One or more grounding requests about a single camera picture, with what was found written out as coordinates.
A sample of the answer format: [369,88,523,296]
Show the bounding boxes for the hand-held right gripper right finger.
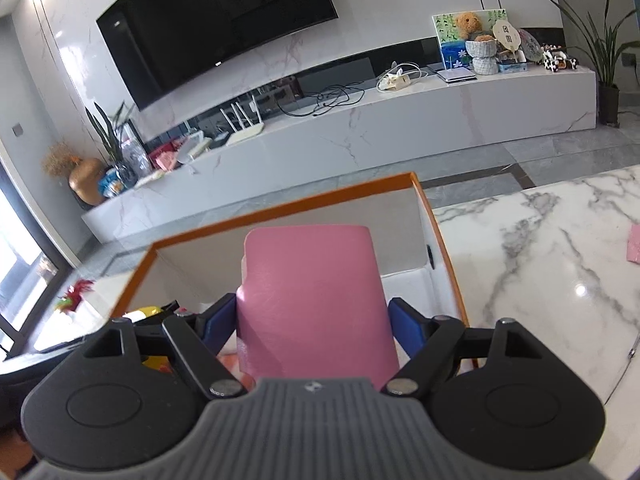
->
[380,297,551,399]

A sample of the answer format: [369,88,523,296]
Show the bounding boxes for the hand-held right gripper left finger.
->
[83,292,249,402]

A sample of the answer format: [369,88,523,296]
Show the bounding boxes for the orange cardboard storage box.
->
[107,172,481,377]

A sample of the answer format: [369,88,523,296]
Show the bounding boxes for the yellow black toy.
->
[120,300,182,376]

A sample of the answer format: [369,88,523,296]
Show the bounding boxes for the red feather toy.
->
[52,278,97,317]

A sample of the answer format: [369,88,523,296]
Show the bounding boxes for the pink gift boxes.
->
[147,142,182,172]

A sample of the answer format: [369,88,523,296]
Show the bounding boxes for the blue snack packet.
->
[97,167,127,199]

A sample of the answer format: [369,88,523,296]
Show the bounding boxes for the white router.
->
[219,92,267,147]

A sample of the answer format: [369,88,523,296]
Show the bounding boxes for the gold vase with dried flowers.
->
[42,142,109,206]

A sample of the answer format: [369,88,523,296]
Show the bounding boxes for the white marble tv stand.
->
[80,57,599,244]

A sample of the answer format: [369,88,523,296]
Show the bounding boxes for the glass sliding door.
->
[0,149,77,362]

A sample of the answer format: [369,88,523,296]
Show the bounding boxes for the snake plant in glass vase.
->
[84,101,152,187]

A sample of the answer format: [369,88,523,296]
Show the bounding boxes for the pink flat item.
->
[624,223,640,264]

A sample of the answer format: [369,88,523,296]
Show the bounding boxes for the grey laptop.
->
[436,65,479,84]

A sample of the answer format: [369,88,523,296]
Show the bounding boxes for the small blue box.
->
[497,53,530,74]

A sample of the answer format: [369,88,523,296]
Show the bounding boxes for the blue green painting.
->
[432,8,509,71]

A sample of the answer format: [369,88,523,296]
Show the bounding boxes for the cow figurines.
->
[541,43,580,72]

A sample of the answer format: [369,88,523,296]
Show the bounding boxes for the black television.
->
[95,0,339,112]

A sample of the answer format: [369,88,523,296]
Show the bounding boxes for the decorative plate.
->
[517,29,545,64]

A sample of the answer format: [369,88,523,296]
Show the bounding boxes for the round hand fan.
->
[492,20,524,57]

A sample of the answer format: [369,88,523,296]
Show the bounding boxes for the brown teddy bear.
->
[452,11,485,41]

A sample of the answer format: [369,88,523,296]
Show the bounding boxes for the potted green plant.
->
[547,0,640,127]

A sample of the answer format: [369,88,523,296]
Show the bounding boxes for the black cables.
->
[276,84,367,119]

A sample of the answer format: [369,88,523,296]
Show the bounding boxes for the white power strip with cables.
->
[376,61,429,94]

